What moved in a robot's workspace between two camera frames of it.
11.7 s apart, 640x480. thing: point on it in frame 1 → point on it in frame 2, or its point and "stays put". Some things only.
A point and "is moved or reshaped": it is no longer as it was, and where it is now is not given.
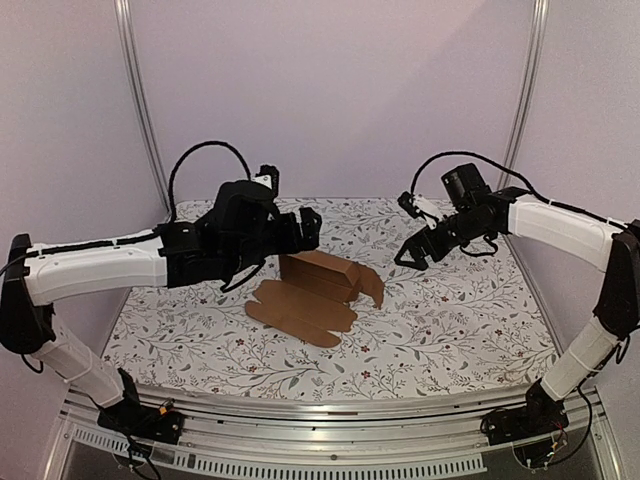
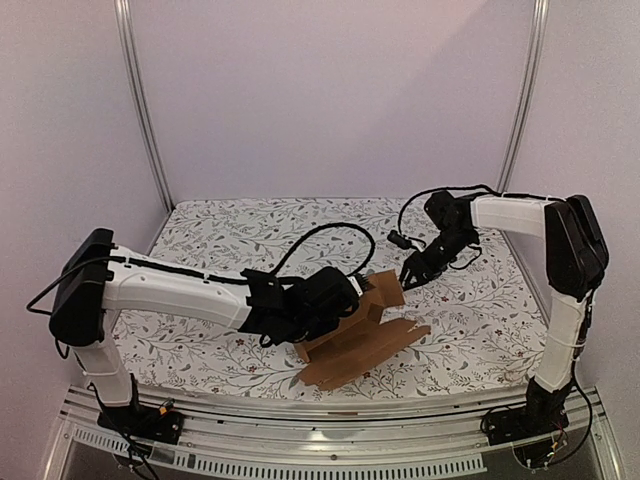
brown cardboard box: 313,299 is moved or reshaped
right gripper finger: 421,264 → 419,280
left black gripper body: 255,250 → 306,332
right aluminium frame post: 526,89 stays put
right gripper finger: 408,244 → 407,272
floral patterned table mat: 450,322 stays put
